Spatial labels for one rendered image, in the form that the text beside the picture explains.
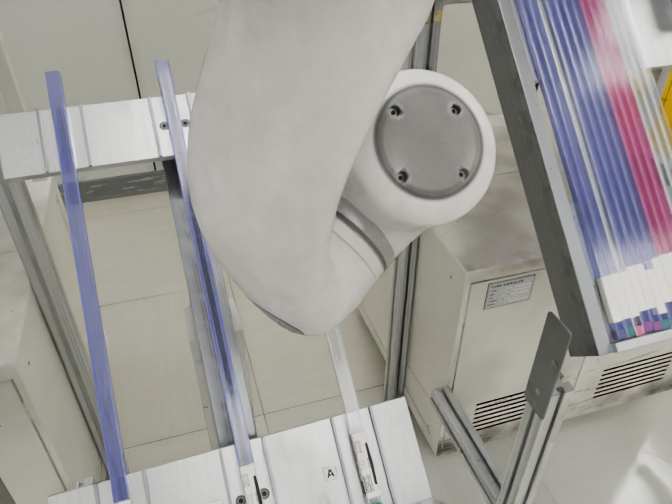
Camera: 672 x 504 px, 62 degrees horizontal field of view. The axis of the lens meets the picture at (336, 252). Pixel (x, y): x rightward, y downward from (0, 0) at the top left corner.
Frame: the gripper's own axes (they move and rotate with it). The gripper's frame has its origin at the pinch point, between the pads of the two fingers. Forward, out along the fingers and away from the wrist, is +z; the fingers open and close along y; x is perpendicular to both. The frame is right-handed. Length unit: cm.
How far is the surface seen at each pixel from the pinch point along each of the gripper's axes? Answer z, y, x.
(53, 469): 53, 41, 29
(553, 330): 6.0, -30.5, 18.3
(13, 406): 42, 42, 15
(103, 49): 163, 26, -96
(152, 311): 139, 25, 5
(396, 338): 72, -33, 24
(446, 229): 46, -39, 1
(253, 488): -4.1, 10.8, 23.2
